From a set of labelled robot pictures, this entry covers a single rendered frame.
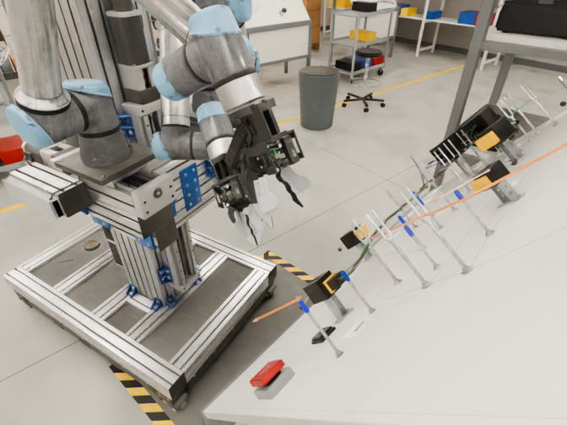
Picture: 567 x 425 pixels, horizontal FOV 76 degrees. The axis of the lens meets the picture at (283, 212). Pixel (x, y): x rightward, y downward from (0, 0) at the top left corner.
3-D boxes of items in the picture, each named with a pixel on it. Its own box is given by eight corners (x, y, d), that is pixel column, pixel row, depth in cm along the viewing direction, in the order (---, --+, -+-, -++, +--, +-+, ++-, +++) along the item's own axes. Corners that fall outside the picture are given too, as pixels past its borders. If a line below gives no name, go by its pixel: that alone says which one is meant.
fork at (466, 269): (471, 272, 48) (403, 189, 49) (459, 277, 49) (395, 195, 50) (476, 265, 49) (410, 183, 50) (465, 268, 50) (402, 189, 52)
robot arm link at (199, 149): (201, 142, 104) (191, 122, 93) (240, 142, 104) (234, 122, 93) (199, 168, 102) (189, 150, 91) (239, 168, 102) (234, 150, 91)
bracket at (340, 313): (347, 310, 73) (332, 290, 73) (353, 308, 71) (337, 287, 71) (332, 325, 70) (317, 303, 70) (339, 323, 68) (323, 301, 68)
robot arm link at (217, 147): (216, 158, 91) (244, 143, 89) (222, 173, 90) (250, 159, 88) (201, 147, 84) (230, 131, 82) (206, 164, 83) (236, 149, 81)
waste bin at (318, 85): (294, 130, 417) (295, 74, 381) (299, 115, 454) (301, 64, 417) (333, 133, 411) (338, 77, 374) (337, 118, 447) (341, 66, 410)
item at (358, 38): (351, 85, 557) (359, 5, 494) (326, 78, 588) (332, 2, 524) (388, 73, 611) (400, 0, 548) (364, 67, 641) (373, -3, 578)
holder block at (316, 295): (326, 292, 74) (315, 277, 75) (342, 286, 70) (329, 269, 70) (314, 304, 72) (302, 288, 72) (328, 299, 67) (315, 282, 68)
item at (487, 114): (526, 131, 119) (498, 99, 120) (510, 151, 108) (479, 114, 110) (507, 143, 124) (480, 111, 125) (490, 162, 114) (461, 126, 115)
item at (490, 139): (500, 140, 88) (492, 130, 88) (496, 144, 87) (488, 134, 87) (486, 148, 92) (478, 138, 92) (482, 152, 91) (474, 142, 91)
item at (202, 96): (184, 110, 145) (180, 85, 139) (208, 99, 156) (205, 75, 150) (213, 117, 139) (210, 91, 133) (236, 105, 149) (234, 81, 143)
